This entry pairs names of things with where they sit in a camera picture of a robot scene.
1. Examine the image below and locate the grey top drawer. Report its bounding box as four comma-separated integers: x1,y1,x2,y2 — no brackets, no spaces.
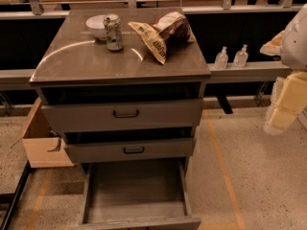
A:
42,99,202,132

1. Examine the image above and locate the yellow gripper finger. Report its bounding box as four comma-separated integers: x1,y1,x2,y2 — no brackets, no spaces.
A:
260,32,284,56

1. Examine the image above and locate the brown chip bag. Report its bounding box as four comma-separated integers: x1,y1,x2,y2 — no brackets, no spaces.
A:
129,11,195,64

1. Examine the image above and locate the green soda can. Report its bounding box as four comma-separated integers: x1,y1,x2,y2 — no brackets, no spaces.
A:
104,13,124,51

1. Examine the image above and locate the grey drawer cabinet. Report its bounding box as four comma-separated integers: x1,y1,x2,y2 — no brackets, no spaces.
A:
29,7,212,165

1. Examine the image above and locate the right clear sanitizer bottle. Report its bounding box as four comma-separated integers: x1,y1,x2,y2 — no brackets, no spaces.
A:
233,44,248,67

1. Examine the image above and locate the clear sanitizer bottle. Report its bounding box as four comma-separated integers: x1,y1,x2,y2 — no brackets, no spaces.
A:
233,44,248,67
214,46,228,69

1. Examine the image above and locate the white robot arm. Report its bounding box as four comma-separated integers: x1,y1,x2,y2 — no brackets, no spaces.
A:
260,4,307,135

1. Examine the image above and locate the white bowl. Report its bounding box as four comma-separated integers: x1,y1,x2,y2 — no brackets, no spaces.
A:
85,15,106,40

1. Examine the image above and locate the left clear sanitizer bottle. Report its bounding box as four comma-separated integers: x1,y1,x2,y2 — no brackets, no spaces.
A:
214,46,228,69

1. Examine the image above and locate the open cardboard box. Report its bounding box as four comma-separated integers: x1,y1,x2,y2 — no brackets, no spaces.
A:
14,98,74,168

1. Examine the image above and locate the grey bottom drawer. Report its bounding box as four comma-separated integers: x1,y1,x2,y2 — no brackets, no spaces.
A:
74,158,201,230

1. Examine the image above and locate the grey middle drawer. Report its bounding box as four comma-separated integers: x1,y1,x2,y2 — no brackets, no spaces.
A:
64,138,195,164

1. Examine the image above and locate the grey drawer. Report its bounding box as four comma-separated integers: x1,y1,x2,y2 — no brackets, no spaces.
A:
64,138,195,164
42,99,202,132
74,158,201,230

